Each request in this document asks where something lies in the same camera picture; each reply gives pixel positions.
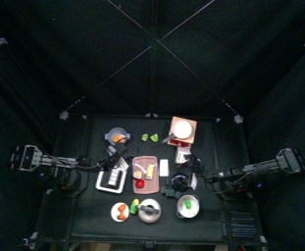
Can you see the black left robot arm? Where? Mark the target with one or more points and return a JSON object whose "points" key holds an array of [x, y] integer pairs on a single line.
{"points": [[50, 160]]}

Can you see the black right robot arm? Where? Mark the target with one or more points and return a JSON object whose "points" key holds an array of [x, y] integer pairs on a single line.
{"points": [[264, 166]]}

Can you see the orange toy carrot body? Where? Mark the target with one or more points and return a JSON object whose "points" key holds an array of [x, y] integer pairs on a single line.
{"points": [[118, 138]]}

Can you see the orange toy carrot piece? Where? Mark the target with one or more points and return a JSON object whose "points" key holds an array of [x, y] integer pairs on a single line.
{"points": [[122, 216], [122, 207]]}

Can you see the black toy pan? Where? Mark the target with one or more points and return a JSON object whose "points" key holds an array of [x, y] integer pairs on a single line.
{"points": [[179, 182]]}

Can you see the blue bowl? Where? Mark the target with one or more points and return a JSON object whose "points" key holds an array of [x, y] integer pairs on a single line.
{"points": [[110, 134]]}

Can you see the dark green block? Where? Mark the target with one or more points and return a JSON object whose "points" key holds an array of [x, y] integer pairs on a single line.
{"points": [[175, 194], [166, 192]]}

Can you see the white toy appliance box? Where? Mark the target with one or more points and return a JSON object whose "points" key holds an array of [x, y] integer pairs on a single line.
{"points": [[110, 181]]}

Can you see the green toy lime piece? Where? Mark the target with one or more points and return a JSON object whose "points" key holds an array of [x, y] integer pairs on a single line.
{"points": [[145, 137], [154, 137]]}

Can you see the white orange toy food slice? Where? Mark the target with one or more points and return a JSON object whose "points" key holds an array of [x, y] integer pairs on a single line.
{"points": [[137, 174]]}

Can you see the green toy vegetable piece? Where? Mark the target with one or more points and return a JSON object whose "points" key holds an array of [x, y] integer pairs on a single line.
{"points": [[187, 204]]}

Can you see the white bowl green content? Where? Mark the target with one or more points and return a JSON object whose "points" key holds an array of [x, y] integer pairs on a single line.
{"points": [[187, 206]]}

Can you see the white rectangular box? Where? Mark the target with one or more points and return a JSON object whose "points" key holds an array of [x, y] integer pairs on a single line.
{"points": [[163, 167]]}

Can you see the yellow toy cheese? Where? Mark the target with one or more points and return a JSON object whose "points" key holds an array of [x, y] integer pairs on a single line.
{"points": [[150, 171]]}

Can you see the red toy tomato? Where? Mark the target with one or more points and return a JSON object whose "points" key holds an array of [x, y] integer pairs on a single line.
{"points": [[139, 183]]}

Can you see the white toy knife block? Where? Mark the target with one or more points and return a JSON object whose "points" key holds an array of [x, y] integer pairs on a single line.
{"points": [[181, 155]]}

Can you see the grey toy utensil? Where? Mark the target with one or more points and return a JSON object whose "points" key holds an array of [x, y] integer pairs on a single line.
{"points": [[167, 138]]}

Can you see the pink tray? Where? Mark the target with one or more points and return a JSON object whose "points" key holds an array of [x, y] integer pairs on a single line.
{"points": [[146, 189]]}

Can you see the red toy food piece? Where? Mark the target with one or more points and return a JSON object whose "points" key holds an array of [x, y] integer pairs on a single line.
{"points": [[181, 143]]}

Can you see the green yellow toy vegetable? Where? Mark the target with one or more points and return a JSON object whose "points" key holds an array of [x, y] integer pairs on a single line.
{"points": [[134, 206]]}

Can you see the large white round plate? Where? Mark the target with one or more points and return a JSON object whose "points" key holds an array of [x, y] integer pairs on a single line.
{"points": [[182, 129]]}

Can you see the small white plate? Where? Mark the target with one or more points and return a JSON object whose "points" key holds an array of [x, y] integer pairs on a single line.
{"points": [[116, 212]]}

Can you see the white printed table label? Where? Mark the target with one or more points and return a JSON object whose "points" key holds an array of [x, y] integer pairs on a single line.
{"points": [[242, 224]]}

